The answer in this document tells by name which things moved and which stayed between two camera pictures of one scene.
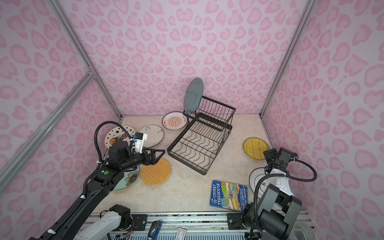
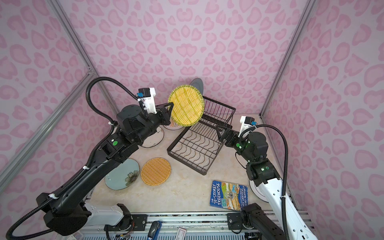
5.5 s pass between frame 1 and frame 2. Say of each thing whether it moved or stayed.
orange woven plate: stayed
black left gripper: moved
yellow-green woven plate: moved
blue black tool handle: stayed
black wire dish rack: stayed
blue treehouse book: stayed
